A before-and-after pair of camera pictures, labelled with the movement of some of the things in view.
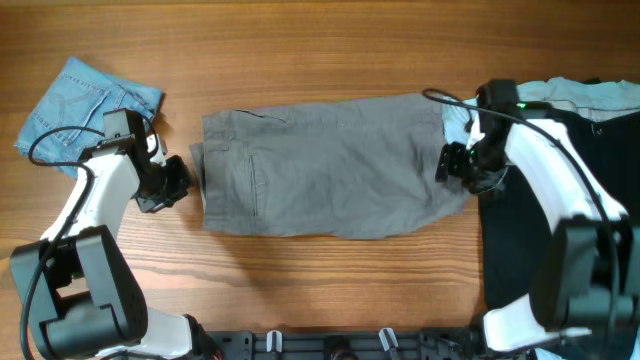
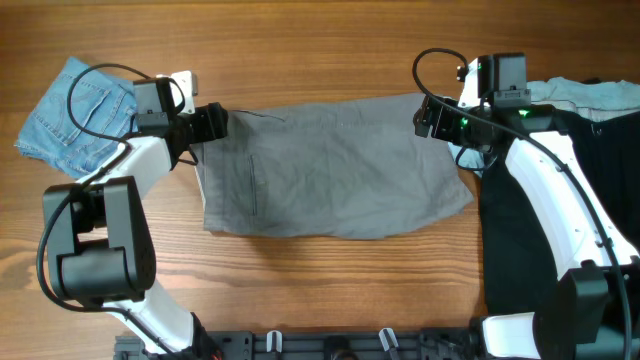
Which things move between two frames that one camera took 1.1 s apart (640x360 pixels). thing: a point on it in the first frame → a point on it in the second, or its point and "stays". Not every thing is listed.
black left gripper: (183, 183) → (212, 118)
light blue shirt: (592, 100) stays
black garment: (606, 145) stays
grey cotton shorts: (364, 169) stays
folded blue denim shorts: (69, 116) stays
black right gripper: (450, 165) → (443, 127)
